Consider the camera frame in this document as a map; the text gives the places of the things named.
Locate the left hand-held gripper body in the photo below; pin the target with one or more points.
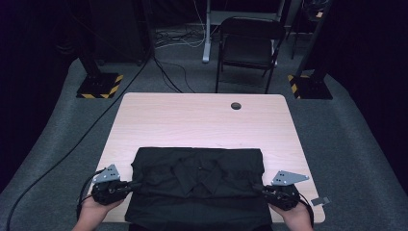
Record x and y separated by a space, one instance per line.
107 192

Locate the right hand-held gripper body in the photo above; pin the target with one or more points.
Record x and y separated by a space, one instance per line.
284 195

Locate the black button-up shirt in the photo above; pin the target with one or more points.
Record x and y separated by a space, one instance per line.
198 205

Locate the person's left hand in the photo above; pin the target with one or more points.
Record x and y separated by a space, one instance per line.
94 211

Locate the person's right hand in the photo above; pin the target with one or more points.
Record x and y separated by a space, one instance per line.
295 216

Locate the grey tape piece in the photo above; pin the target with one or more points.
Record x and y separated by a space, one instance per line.
319 201

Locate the black stand with striped base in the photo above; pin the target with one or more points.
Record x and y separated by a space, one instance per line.
96 85
312 88

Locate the black folding chair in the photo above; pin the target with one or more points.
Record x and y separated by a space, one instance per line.
248 49

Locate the black cabinet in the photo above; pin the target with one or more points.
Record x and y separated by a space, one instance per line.
118 32

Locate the white desk frame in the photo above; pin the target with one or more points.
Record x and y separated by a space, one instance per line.
207 38

